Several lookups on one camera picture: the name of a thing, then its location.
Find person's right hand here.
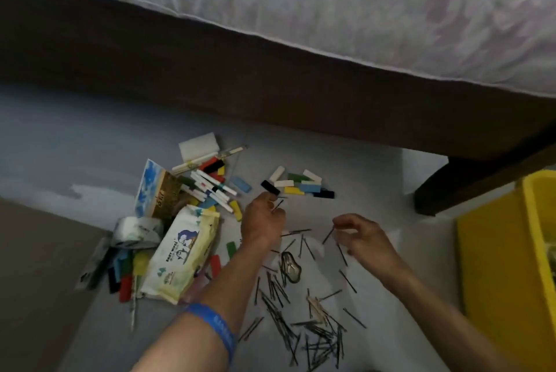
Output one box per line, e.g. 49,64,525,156
332,213,405,276

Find person's left hand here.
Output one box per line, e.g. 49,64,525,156
240,191,287,251

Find person's left forearm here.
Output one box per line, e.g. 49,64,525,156
130,241,272,372

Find person's right forearm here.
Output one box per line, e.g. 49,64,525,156
382,261,528,372

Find row of coloured domino blocks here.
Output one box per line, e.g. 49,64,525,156
261,165,336,200

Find pile of white marker pens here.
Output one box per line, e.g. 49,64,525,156
180,169,239,214

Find metal hair clip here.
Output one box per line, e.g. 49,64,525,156
280,251,302,285

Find red and black domino blocks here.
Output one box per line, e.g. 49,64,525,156
198,157,226,183

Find long white paper-wrapped sticks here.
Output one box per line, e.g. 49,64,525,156
171,146,246,174

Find bundle of pale wooden sticks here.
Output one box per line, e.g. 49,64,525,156
306,296,333,325

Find white foam sponge block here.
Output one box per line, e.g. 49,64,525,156
178,132,221,162

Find pile of thin black sticks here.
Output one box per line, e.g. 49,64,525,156
238,228,368,372

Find white wet wipes pack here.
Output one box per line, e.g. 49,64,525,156
140,204,220,305

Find blue and gold card box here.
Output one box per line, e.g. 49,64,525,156
134,159,196,219

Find blue rubber wristband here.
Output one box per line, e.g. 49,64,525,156
184,303,238,362

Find clear tape roll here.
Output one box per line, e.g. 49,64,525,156
111,216,165,250

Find dark brown bed leg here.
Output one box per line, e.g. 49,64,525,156
414,124,556,217

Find pile of coloured domino blocks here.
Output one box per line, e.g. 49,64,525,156
106,248,152,304

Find yellow plastic bin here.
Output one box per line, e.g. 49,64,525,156
455,169,556,372

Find thin white stick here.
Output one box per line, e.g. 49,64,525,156
130,276,138,332

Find white patterned mattress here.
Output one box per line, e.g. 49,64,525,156
0,0,556,99

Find dark brown bed frame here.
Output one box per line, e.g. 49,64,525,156
0,0,556,162

